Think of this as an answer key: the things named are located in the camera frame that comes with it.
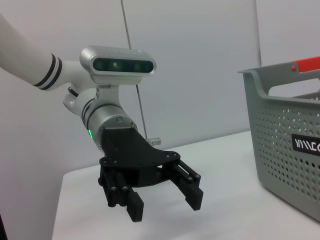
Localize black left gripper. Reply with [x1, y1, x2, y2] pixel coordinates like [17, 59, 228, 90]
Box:
[97, 127, 204, 223]

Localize grey perforated storage basket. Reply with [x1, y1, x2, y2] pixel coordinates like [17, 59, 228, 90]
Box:
[237, 62, 320, 223]

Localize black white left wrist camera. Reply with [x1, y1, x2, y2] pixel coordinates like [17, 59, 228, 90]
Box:
[79, 45, 157, 101]

